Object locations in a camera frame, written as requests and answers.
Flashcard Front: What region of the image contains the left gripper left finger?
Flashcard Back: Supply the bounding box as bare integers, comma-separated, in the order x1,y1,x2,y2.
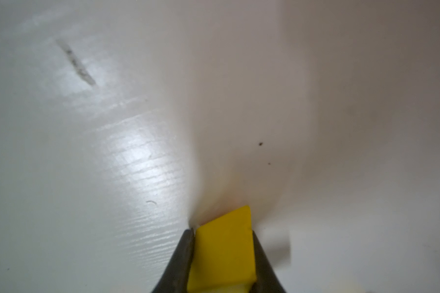
152,229,195,293

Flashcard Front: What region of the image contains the yellow triangle block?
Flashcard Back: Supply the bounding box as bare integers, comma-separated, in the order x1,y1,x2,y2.
187,206,257,293

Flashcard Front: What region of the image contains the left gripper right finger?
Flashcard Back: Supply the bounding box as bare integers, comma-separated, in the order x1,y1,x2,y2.
250,231,286,293

